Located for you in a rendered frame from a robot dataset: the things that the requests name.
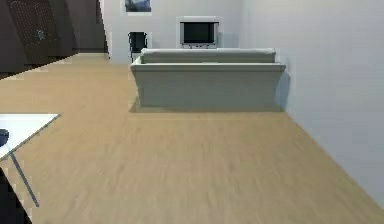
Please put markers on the silver framed television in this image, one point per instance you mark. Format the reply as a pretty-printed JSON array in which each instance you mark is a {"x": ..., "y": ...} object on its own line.
[{"x": 199, "y": 32}]

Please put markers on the dark bowl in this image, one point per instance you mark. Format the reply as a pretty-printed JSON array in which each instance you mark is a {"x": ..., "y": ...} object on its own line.
[{"x": 3, "y": 136}]

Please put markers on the grey sofa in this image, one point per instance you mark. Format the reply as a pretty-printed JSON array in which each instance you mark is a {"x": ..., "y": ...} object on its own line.
[{"x": 206, "y": 83}]

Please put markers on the black chair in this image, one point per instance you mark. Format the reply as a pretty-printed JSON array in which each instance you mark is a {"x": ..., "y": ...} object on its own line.
[{"x": 137, "y": 41}]

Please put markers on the white table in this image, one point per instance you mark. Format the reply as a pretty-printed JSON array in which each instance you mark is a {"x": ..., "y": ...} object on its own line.
[{"x": 20, "y": 128}]

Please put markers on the framed wall picture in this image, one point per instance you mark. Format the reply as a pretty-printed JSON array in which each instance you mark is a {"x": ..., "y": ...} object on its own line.
[{"x": 137, "y": 5}]

